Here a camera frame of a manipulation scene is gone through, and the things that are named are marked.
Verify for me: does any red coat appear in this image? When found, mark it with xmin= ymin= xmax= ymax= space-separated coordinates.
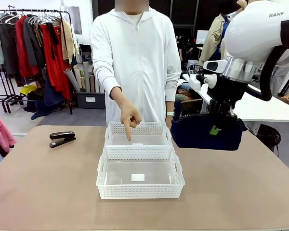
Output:
xmin=15 ymin=15 xmax=40 ymax=77

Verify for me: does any grey storage bin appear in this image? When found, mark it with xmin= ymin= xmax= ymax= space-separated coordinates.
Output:
xmin=75 ymin=91 xmax=106 ymax=110

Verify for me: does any white paper roll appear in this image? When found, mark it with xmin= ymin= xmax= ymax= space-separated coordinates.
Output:
xmin=94 ymin=72 xmax=105 ymax=94

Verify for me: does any long red dress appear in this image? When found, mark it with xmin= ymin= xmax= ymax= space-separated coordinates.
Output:
xmin=39 ymin=23 xmax=72 ymax=101

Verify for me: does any grey jacket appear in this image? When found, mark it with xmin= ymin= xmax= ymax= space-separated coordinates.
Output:
xmin=23 ymin=16 xmax=46 ymax=69

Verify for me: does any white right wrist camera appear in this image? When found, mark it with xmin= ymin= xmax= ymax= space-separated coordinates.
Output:
xmin=188 ymin=73 xmax=219 ymax=91

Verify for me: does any black metal clothes rack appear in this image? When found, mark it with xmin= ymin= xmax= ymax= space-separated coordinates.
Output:
xmin=0 ymin=9 xmax=74 ymax=115

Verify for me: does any beige paper roll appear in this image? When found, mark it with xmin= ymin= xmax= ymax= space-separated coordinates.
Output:
xmin=73 ymin=64 xmax=85 ymax=92

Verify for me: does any beige garment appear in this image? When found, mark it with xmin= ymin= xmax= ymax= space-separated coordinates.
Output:
xmin=60 ymin=19 xmax=79 ymax=65

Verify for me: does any person's right hand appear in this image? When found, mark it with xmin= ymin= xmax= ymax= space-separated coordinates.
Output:
xmin=110 ymin=86 xmax=143 ymax=142

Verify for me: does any grey paper roll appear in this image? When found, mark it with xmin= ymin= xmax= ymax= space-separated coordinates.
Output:
xmin=64 ymin=68 xmax=81 ymax=93

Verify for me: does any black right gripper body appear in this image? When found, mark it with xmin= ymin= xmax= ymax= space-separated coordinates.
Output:
xmin=206 ymin=74 xmax=248 ymax=103

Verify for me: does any yellow garment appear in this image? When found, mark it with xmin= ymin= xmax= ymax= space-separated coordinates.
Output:
xmin=19 ymin=83 xmax=38 ymax=97

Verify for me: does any navy blue zipper pouch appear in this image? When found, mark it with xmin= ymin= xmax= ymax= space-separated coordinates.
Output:
xmin=170 ymin=100 xmax=247 ymax=151

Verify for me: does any black scarf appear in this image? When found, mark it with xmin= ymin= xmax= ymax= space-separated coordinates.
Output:
xmin=46 ymin=22 xmax=60 ymax=61

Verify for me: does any white perforated plastic basket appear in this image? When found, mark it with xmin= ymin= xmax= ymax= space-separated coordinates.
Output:
xmin=95 ymin=145 xmax=185 ymax=200
xmin=104 ymin=121 xmax=173 ymax=147

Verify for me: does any white monitor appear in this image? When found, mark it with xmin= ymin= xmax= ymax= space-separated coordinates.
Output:
xmin=197 ymin=30 xmax=209 ymax=45

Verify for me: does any person's left forearm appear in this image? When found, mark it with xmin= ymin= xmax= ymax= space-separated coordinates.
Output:
xmin=165 ymin=72 xmax=183 ymax=113

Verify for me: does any blue denim garment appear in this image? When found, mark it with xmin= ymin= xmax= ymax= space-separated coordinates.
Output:
xmin=43 ymin=69 xmax=65 ymax=107

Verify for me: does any mannequin in beige trench coat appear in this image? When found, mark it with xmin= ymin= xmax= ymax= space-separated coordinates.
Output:
xmin=198 ymin=0 xmax=241 ymax=70

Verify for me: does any black right arm hose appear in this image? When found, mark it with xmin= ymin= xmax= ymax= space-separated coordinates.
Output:
xmin=245 ymin=44 xmax=289 ymax=102

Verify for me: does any person in white hoodie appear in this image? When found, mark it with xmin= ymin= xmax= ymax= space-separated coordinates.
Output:
xmin=89 ymin=0 xmax=183 ymax=126

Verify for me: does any dark brown coat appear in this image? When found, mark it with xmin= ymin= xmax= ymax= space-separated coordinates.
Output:
xmin=0 ymin=20 xmax=19 ymax=77

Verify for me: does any brown paper roll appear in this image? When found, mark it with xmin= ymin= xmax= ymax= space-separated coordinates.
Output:
xmin=89 ymin=73 xmax=96 ymax=93

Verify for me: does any white table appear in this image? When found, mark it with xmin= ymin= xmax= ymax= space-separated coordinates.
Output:
xmin=182 ymin=73 xmax=289 ymax=123

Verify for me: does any tall beige cardboard tube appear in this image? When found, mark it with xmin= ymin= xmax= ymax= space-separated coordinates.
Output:
xmin=82 ymin=61 xmax=91 ymax=93

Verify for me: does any pink garment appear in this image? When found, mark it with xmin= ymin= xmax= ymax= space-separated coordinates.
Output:
xmin=0 ymin=111 xmax=18 ymax=157

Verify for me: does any dark navy garment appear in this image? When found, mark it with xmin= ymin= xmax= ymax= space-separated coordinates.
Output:
xmin=23 ymin=96 xmax=48 ymax=120

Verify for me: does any person's right forearm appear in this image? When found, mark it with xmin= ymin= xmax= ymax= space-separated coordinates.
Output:
xmin=93 ymin=64 xmax=123 ymax=101

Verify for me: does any black cable coil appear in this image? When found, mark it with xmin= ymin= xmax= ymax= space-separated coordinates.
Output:
xmin=256 ymin=124 xmax=282 ymax=152

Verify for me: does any black chair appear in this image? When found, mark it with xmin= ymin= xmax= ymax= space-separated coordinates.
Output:
xmin=79 ymin=44 xmax=93 ymax=65

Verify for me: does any black stapler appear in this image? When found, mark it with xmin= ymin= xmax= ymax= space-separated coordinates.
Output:
xmin=49 ymin=131 xmax=77 ymax=149

